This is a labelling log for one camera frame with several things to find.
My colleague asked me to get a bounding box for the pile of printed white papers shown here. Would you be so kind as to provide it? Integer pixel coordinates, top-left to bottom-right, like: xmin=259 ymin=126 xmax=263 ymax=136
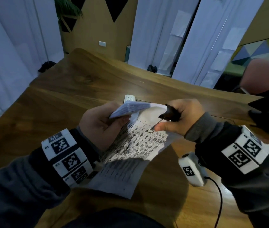
xmin=86 ymin=100 xmax=184 ymax=200

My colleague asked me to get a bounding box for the black camera cable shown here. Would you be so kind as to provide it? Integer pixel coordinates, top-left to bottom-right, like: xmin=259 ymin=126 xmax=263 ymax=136
xmin=203 ymin=176 xmax=223 ymax=228

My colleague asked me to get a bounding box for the person's dark clothed torso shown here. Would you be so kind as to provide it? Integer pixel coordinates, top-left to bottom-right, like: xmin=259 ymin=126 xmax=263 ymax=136
xmin=61 ymin=207 xmax=166 ymax=228

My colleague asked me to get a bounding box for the black binder clip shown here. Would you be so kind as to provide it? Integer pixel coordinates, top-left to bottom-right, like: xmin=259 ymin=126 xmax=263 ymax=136
xmin=146 ymin=104 xmax=181 ymax=134

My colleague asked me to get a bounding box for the white marker wristband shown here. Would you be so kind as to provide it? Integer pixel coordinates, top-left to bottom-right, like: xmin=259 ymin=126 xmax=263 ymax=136
xmin=41 ymin=128 xmax=94 ymax=187
xmin=221 ymin=125 xmax=269 ymax=175

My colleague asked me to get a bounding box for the person's right hand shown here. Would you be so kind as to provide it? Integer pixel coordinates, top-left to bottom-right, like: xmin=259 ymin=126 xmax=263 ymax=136
xmin=154 ymin=98 xmax=205 ymax=137

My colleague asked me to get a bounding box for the colourful triangle patterned panel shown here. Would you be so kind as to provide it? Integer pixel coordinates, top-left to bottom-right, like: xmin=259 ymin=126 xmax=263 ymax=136
xmin=231 ymin=34 xmax=269 ymax=79

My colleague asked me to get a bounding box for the person's right forearm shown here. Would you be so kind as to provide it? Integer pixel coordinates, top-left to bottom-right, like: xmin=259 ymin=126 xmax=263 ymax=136
xmin=184 ymin=112 xmax=269 ymax=228

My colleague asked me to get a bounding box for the person's left forearm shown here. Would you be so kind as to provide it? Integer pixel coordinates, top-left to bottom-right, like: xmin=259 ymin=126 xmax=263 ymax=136
xmin=0 ymin=127 xmax=101 ymax=228

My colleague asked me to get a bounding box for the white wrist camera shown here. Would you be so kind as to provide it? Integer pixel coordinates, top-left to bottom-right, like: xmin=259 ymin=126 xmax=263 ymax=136
xmin=178 ymin=152 xmax=207 ymax=187
xmin=84 ymin=160 xmax=104 ymax=181

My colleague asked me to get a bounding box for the white curtain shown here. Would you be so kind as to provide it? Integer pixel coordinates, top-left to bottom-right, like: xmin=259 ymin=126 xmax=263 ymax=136
xmin=128 ymin=0 xmax=201 ymax=75
xmin=172 ymin=0 xmax=266 ymax=89
xmin=0 ymin=0 xmax=64 ymax=131

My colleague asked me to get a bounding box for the person's left hand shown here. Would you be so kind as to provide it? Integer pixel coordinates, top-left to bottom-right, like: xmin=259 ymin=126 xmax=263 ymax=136
xmin=78 ymin=101 xmax=131 ymax=151

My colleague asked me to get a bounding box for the wooden cable hatch lid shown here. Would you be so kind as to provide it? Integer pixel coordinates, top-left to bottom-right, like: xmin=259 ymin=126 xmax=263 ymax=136
xmin=135 ymin=99 xmax=236 ymax=125

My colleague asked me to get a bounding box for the green potted plant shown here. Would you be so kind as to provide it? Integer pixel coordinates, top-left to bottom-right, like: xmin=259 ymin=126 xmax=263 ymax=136
xmin=54 ymin=0 xmax=83 ymax=18

